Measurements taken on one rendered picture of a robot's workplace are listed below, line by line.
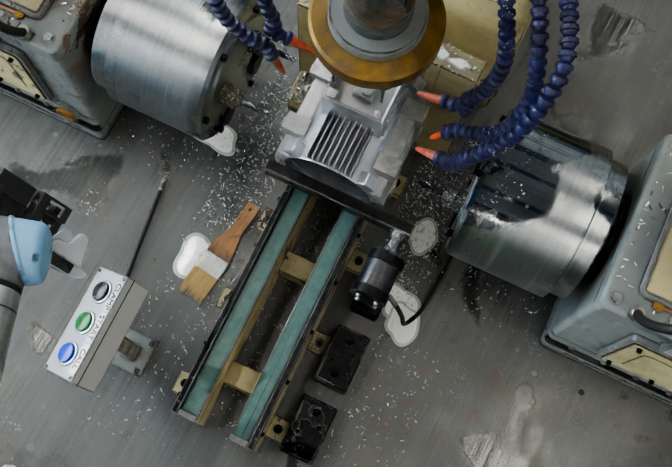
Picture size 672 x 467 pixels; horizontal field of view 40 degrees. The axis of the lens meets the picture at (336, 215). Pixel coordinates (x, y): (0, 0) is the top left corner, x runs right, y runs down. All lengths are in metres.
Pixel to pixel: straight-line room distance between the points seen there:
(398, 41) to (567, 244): 0.39
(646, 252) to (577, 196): 0.12
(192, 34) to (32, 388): 0.68
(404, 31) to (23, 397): 0.92
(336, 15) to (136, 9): 0.37
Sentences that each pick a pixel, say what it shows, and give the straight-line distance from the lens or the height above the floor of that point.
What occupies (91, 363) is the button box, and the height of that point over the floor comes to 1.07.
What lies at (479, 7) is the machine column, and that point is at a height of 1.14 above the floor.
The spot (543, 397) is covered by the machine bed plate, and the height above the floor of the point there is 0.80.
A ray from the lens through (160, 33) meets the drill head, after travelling 1.44.
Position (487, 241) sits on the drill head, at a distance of 1.39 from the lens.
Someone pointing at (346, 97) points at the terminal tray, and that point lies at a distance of 1.43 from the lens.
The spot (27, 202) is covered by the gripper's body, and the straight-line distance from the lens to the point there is 1.30.
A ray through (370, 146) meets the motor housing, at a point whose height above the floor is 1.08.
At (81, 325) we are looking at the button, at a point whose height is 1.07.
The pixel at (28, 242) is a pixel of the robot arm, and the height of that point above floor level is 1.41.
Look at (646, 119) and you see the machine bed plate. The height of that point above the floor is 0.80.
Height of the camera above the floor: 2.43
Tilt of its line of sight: 74 degrees down
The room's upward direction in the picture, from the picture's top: 5 degrees clockwise
